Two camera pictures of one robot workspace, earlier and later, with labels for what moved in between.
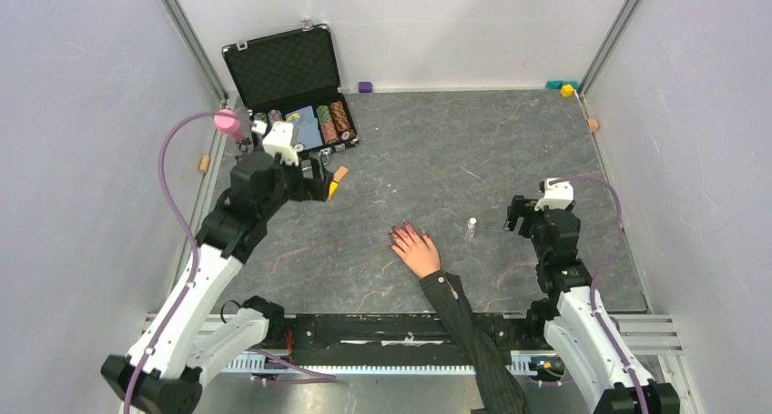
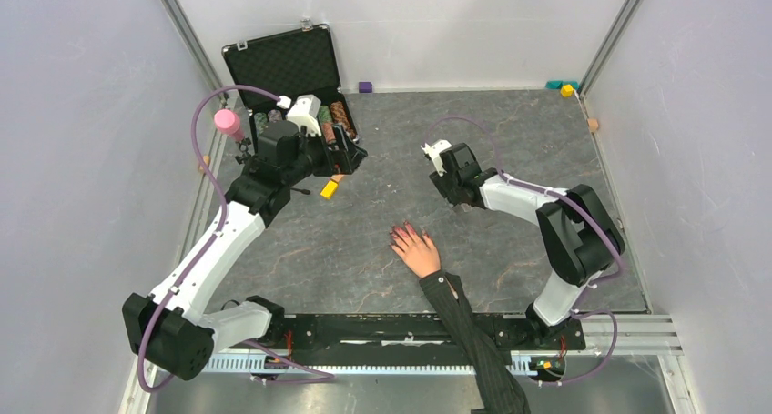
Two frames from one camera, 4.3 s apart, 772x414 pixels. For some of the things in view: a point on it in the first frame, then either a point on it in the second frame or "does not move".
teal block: x=558 y=84 does not move
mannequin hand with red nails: x=419 y=253 does not move
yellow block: x=333 y=186 does not move
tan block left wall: x=205 y=163 does not move
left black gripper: x=315 y=188 to x=344 y=160
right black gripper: x=522 y=207 to x=441 y=185
